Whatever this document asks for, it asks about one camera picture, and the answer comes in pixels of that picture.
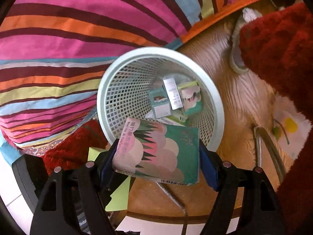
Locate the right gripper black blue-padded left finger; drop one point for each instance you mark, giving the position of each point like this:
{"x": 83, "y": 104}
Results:
{"x": 55, "y": 211}

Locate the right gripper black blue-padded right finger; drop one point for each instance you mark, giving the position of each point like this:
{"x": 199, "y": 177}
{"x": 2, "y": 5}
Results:
{"x": 261, "y": 212}

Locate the green pink patterned box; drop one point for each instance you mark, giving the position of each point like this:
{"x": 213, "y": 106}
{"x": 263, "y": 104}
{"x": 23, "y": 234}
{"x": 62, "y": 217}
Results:
{"x": 158, "y": 152}

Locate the teal bear-print box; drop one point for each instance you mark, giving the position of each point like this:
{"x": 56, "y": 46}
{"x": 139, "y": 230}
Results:
{"x": 159, "y": 102}

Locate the white printed carton box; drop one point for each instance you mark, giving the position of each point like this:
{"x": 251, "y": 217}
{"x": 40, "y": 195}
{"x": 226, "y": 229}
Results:
{"x": 173, "y": 93}

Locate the lime green paper sheet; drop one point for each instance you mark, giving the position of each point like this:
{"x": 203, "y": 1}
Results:
{"x": 119, "y": 201}

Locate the white flower-print mat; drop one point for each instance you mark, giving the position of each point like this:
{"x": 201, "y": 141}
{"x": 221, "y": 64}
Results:
{"x": 290, "y": 127}

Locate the colourful striped bed cover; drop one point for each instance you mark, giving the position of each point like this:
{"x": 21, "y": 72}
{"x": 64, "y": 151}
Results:
{"x": 54, "y": 53}

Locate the white mesh waste basket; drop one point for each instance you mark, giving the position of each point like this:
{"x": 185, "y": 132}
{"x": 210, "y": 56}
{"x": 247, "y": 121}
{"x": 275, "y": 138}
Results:
{"x": 123, "y": 92}

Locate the red fluffy rug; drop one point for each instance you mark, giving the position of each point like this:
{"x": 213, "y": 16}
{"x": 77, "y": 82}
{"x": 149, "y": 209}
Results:
{"x": 278, "y": 48}

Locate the grey slipper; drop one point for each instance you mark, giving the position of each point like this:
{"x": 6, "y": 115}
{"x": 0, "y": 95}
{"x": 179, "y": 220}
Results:
{"x": 235, "y": 61}

